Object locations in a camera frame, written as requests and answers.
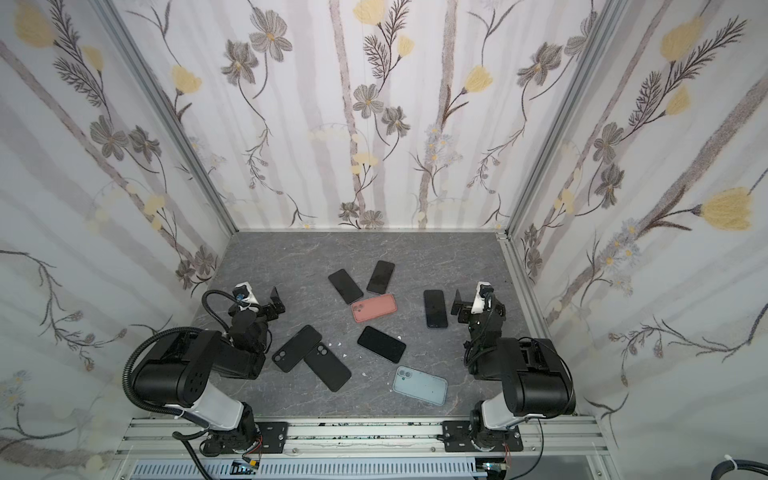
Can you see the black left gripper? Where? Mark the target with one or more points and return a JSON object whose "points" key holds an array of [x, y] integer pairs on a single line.
{"points": [[265, 306]]}

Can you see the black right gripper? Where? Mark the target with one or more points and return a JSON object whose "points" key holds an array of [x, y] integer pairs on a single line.
{"points": [[469, 306]]}

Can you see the black phone blue edge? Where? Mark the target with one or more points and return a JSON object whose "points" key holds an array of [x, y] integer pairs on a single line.
{"points": [[381, 344]]}

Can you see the pink phone case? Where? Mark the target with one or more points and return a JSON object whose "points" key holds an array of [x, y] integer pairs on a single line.
{"points": [[373, 308]]}

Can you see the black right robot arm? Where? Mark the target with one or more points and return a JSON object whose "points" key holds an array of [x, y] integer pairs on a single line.
{"points": [[536, 383]]}

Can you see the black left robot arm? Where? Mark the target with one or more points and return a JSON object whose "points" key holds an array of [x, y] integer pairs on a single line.
{"points": [[169, 373]]}

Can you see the black phone right side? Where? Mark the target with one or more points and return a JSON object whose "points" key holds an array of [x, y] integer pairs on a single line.
{"points": [[435, 309]]}

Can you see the black phone case left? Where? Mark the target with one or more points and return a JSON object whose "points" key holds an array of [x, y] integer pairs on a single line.
{"points": [[296, 348]]}

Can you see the black phone case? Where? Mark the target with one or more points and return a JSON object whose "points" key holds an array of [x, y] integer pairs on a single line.
{"points": [[333, 373], [296, 348]]}

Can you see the black phone purple edge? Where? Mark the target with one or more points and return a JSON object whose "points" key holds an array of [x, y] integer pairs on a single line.
{"points": [[345, 286]]}

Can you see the black phone upper middle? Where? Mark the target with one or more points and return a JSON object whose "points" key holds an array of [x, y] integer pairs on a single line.
{"points": [[380, 278]]}

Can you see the black phone case lower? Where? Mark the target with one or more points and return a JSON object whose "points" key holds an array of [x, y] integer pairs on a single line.
{"points": [[333, 373]]}

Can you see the light blue phone case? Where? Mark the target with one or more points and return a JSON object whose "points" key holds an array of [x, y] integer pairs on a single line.
{"points": [[420, 385]]}

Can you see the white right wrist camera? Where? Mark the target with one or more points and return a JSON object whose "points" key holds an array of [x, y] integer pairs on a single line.
{"points": [[481, 302]]}

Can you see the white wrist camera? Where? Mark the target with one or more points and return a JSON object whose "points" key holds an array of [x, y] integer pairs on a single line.
{"points": [[244, 295], [481, 302]]}

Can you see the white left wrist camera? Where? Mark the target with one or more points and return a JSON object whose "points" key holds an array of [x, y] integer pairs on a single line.
{"points": [[244, 295]]}

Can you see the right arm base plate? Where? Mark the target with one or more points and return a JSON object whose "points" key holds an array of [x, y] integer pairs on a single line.
{"points": [[462, 436]]}

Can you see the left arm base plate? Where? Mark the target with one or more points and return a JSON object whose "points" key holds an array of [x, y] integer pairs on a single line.
{"points": [[262, 437]]}

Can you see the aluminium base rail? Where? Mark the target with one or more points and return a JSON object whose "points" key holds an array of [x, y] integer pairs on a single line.
{"points": [[565, 448]]}

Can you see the white slotted cable duct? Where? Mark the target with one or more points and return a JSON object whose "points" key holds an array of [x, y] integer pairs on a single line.
{"points": [[347, 468]]}

